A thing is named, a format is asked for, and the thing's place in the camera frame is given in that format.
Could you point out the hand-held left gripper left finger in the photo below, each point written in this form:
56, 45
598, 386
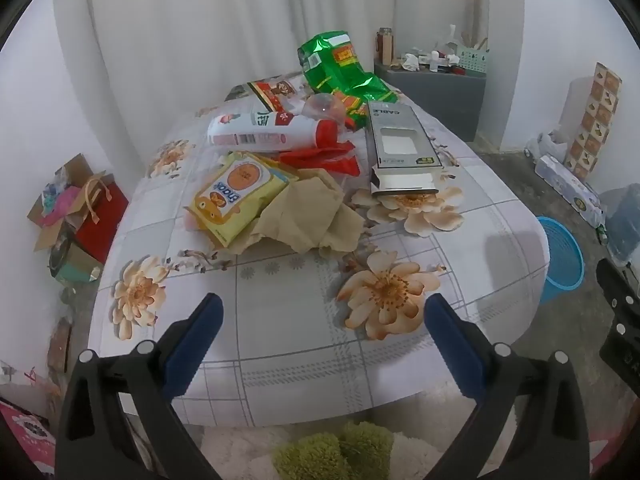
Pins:
200, 340

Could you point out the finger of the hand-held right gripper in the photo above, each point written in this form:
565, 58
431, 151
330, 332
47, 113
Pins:
622, 310

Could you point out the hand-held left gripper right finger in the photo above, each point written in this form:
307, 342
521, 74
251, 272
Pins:
452, 340

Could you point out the blue plastic basket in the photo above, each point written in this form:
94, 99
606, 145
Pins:
565, 260

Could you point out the red snack packet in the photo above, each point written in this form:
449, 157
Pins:
330, 157

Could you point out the red clear rice cracker bag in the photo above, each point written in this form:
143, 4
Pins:
272, 91

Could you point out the clear plastic cup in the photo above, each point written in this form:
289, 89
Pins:
322, 107

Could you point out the small green bottle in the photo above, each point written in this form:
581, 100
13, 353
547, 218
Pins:
603, 236

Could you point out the blue water jug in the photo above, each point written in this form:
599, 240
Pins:
625, 220

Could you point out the flowered tablecloth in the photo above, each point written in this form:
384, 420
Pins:
300, 320

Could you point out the long white box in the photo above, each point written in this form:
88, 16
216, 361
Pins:
570, 187

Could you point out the green gift box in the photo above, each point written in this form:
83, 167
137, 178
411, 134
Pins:
75, 262

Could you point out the yellow wet wipes pack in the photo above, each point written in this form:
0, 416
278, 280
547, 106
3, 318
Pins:
235, 195

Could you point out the red gift bag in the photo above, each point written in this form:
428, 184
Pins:
100, 225

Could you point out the crumpled brown paper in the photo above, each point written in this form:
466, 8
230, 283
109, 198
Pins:
305, 215

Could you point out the green fluffy mat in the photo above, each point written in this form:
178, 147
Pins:
325, 452

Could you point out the white plastic bag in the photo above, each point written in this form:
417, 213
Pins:
547, 145

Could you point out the cardboard box with colourful scraps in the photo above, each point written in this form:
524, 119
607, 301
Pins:
50, 220

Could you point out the pink printed box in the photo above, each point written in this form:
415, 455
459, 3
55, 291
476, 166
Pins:
25, 435

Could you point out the tall checkered box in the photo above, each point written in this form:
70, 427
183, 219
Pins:
597, 110

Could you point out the white board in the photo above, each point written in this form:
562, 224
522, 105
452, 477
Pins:
577, 105

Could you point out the white bottle red cap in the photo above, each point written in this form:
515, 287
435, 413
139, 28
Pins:
250, 132

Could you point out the grey windowed cardboard box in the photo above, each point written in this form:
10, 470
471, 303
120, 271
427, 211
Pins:
395, 120

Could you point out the grey cabinet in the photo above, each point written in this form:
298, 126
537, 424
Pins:
435, 95

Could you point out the green white patterned box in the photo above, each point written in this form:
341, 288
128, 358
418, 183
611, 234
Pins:
472, 60

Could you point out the clutter of small items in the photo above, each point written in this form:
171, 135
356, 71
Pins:
425, 60

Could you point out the green snack bag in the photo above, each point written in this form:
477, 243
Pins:
335, 65

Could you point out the brown bottle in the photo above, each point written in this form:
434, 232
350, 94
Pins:
384, 47

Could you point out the white curtain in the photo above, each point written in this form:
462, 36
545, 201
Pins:
200, 35

